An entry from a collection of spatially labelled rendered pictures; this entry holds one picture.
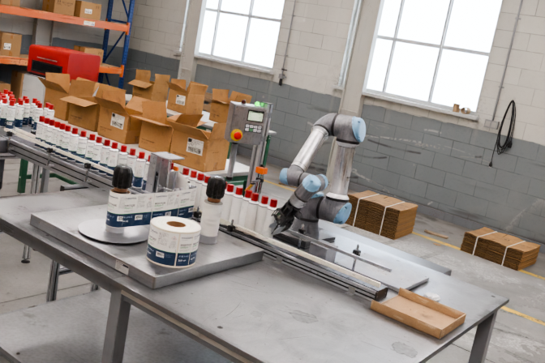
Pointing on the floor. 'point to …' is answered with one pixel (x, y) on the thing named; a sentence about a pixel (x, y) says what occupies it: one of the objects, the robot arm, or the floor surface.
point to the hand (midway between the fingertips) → (273, 232)
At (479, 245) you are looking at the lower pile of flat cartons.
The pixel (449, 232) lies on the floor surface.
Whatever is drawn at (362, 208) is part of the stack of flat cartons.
